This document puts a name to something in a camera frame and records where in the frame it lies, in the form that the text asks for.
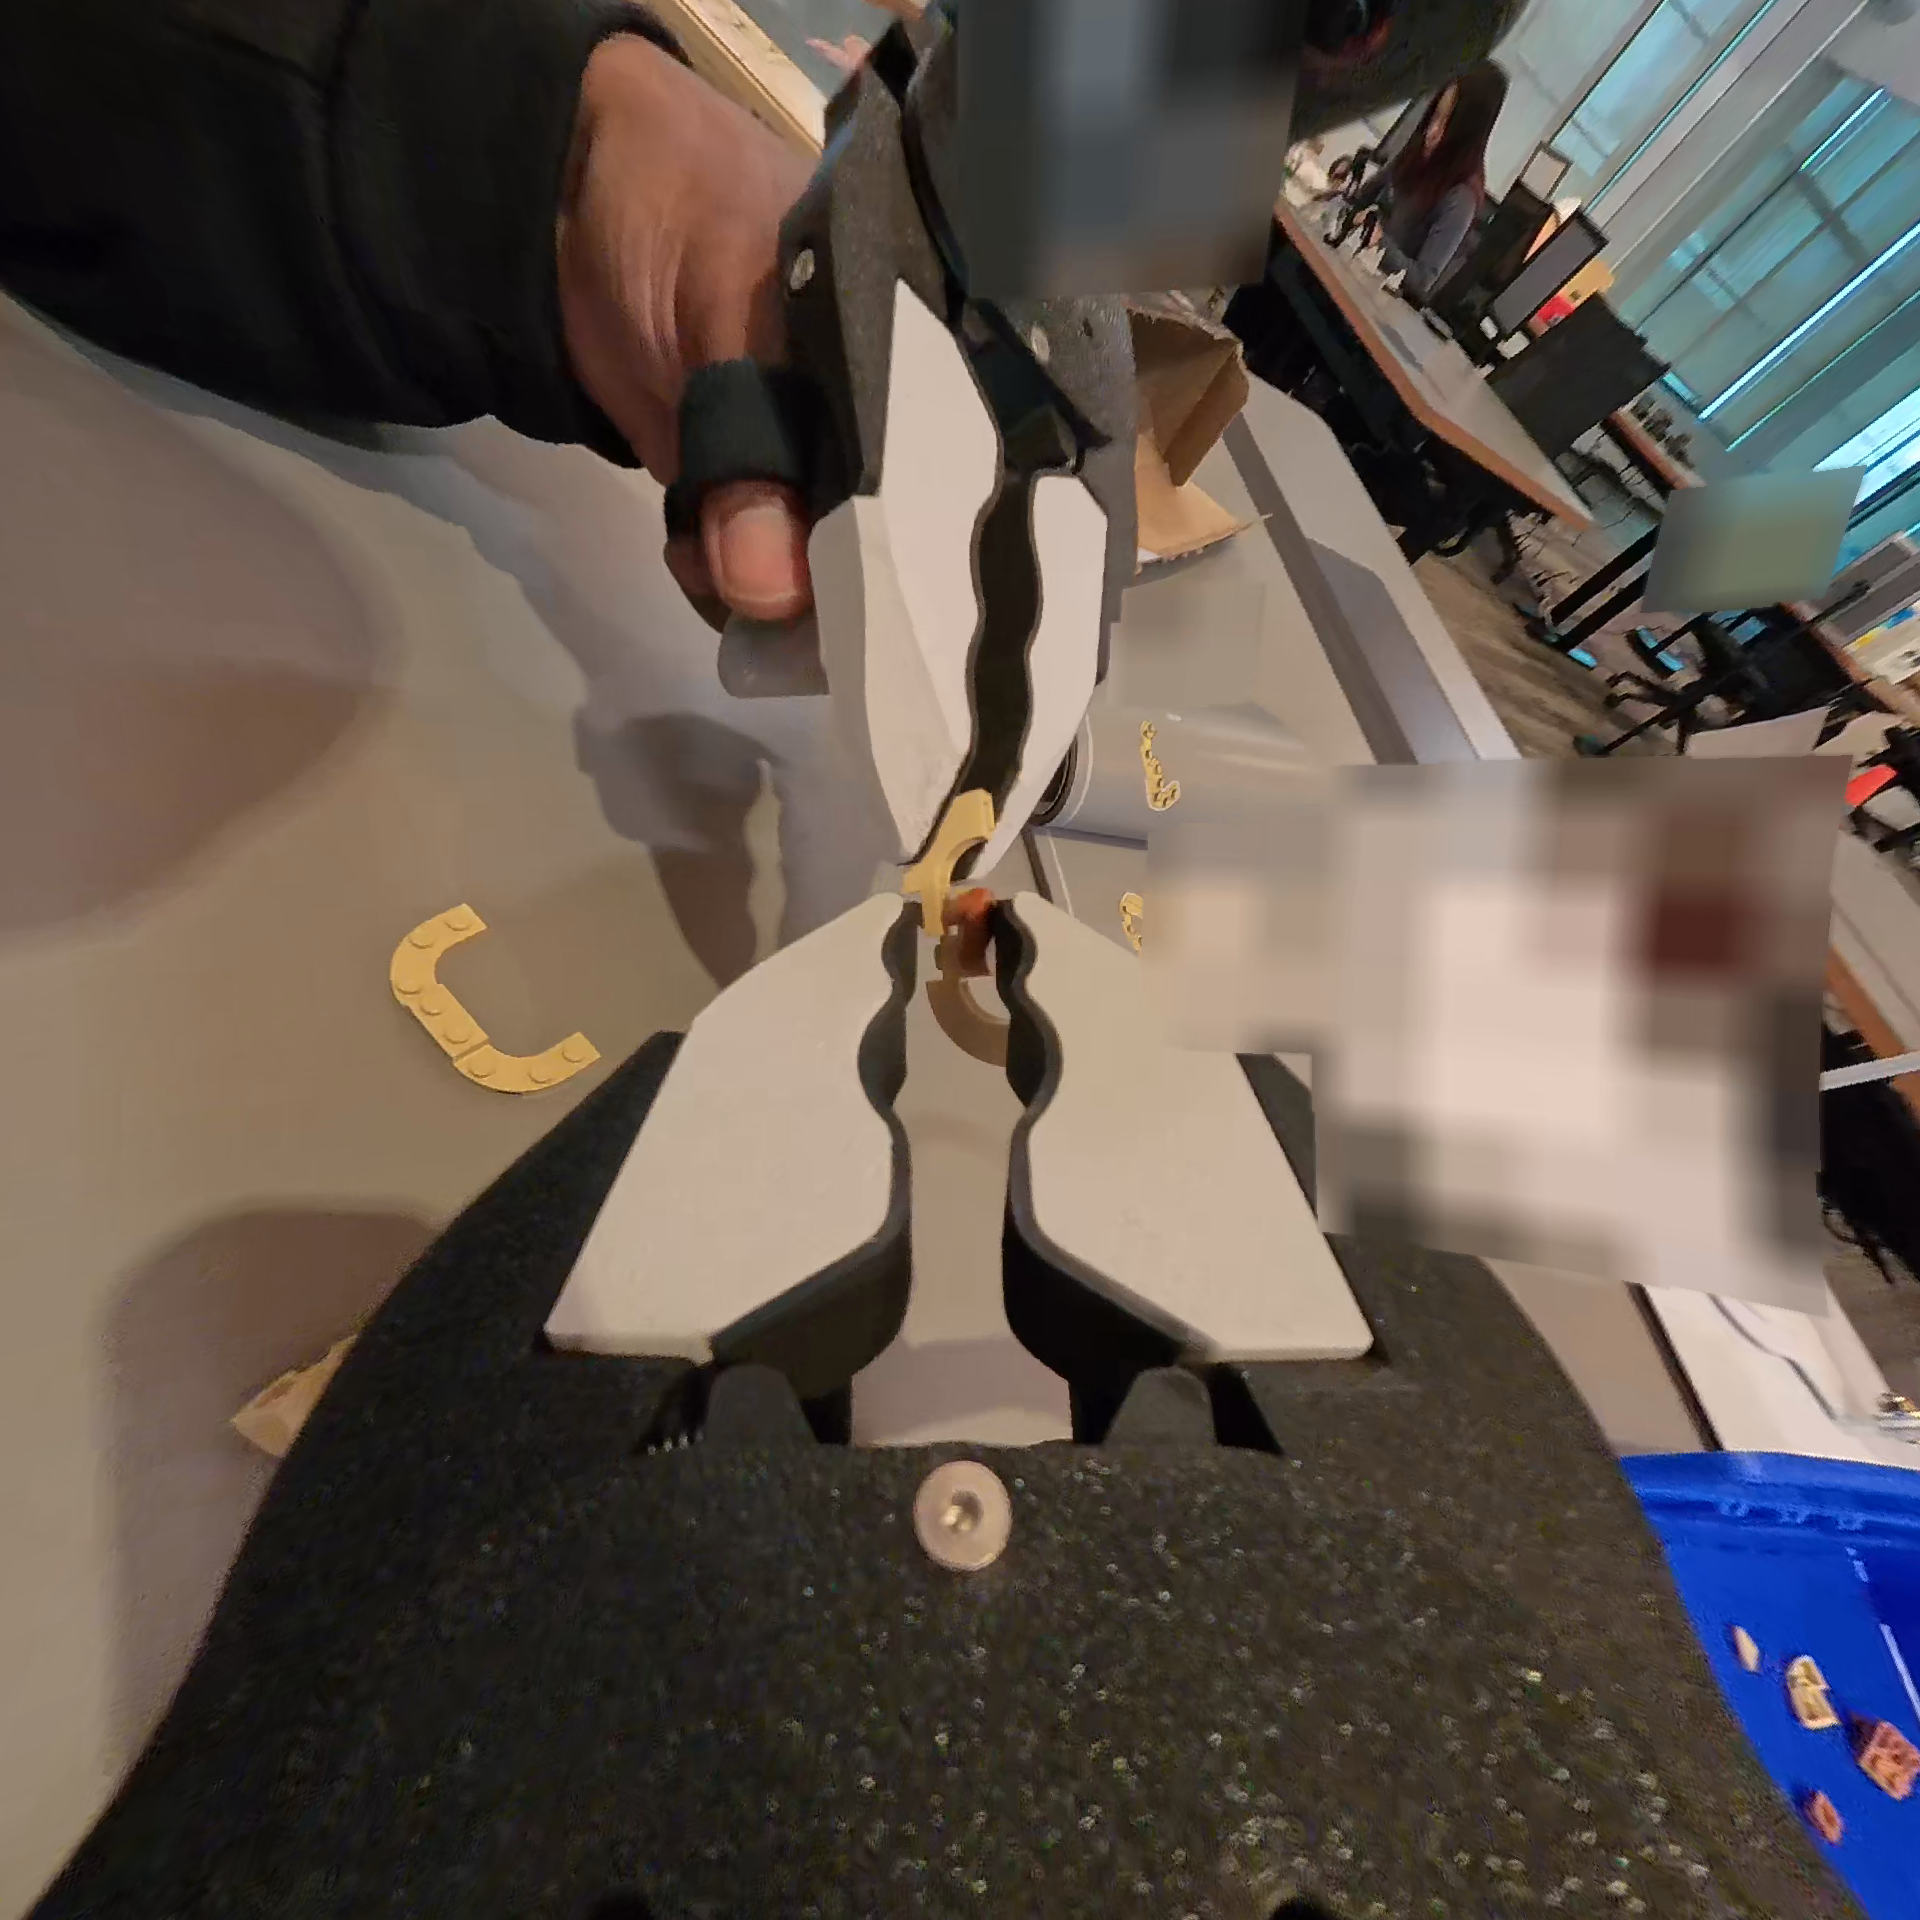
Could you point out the pile of small toy bricks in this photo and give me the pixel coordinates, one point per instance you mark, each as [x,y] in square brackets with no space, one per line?
[1845,1741]

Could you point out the tan curved brick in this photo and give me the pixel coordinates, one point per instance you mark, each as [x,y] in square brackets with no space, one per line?
[950,851]

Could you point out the black computer monitor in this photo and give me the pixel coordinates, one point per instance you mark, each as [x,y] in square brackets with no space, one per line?
[1545,270]

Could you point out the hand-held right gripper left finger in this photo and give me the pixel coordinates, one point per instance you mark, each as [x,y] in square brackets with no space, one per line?
[721,1188]

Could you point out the tan quarter-round brick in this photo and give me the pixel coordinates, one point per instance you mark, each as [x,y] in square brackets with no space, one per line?
[299,1403]

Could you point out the wooden office desk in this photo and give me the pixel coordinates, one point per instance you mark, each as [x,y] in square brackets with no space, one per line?
[1426,363]

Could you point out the brown cardboard piece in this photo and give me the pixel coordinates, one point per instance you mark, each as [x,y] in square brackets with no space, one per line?
[1187,422]

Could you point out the brown round toy brick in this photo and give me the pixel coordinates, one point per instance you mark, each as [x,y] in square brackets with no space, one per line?
[968,938]

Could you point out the large tan arch brick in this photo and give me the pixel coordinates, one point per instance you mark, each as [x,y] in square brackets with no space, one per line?
[435,1007]
[968,1027]

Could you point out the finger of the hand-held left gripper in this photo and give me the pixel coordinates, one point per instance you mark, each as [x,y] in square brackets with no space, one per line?
[1081,603]
[901,573]

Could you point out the person's left hand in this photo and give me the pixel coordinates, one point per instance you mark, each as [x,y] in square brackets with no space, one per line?
[674,242]

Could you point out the blue plastic bin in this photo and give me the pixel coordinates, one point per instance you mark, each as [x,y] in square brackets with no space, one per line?
[1771,1563]

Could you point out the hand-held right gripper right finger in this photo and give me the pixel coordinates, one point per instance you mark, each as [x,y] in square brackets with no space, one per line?
[1187,1188]

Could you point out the person's left forearm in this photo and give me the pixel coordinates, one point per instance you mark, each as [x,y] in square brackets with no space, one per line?
[241,182]

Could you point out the grey instruction booklet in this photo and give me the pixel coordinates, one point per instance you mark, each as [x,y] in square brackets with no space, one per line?
[1201,780]

